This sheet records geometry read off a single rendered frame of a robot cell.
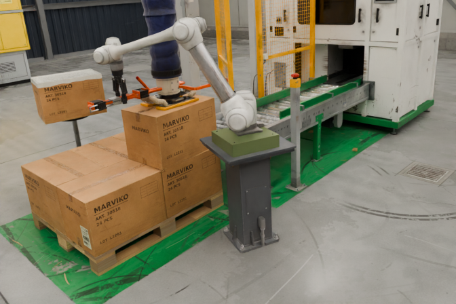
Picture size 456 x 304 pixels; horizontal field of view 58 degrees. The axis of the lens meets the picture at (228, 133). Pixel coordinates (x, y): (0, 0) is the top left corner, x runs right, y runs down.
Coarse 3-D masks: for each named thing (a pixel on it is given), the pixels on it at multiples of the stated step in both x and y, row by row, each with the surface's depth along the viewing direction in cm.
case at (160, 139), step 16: (208, 96) 329; (128, 112) 303; (144, 112) 297; (160, 112) 295; (176, 112) 297; (192, 112) 310; (208, 112) 323; (128, 128) 309; (144, 128) 296; (160, 128) 288; (176, 128) 300; (192, 128) 313; (208, 128) 327; (128, 144) 315; (144, 144) 302; (160, 144) 291; (176, 144) 303; (192, 144) 315; (144, 160) 308; (160, 160) 294; (176, 160) 306
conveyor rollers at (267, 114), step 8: (312, 88) 498; (320, 88) 499; (328, 88) 500; (288, 96) 469; (304, 96) 465; (312, 96) 467; (272, 104) 441; (280, 104) 443; (288, 104) 438; (256, 112) 421; (264, 112) 417; (272, 112) 419; (216, 120) 401; (224, 120) 404; (256, 120) 399; (264, 120) 394; (272, 120) 397; (216, 128) 377
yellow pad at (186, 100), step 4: (184, 96) 313; (168, 100) 304; (180, 100) 312; (184, 100) 311; (188, 100) 312; (192, 100) 315; (196, 100) 318; (168, 104) 303; (172, 104) 303; (176, 104) 304; (180, 104) 307; (156, 108) 302; (160, 108) 299; (164, 108) 297; (168, 108) 299; (172, 108) 302
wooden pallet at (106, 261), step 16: (208, 208) 346; (48, 224) 315; (160, 224) 306; (176, 224) 326; (64, 240) 300; (128, 240) 287; (144, 240) 307; (160, 240) 309; (112, 256) 279; (128, 256) 289; (96, 272) 275
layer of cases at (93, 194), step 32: (64, 160) 327; (96, 160) 323; (128, 160) 319; (192, 160) 318; (32, 192) 321; (64, 192) 274; (96, 192) 270; (128, 192) 279; (160, 192) 300; (192, 192) 325; (64, 224) 291; (96, 224) 266; (128, 224) 284; (96, 256) 270
